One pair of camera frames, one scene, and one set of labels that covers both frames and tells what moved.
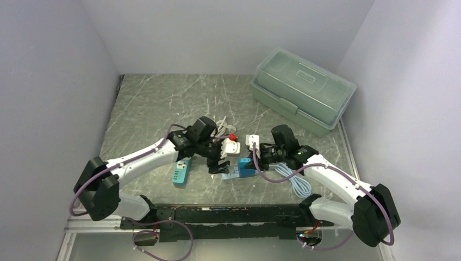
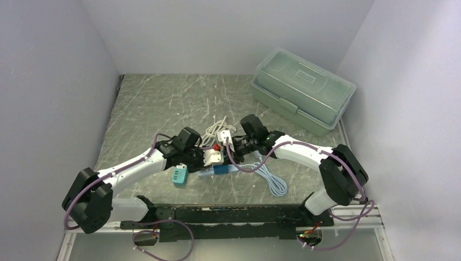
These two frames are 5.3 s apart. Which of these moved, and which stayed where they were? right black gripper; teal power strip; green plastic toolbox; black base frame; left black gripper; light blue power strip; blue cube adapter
Moved: light blue power strip; right black gripper; blue cube adapter; left black gripper
Stayed: black base frame; teal power strip; green plastic toolbox
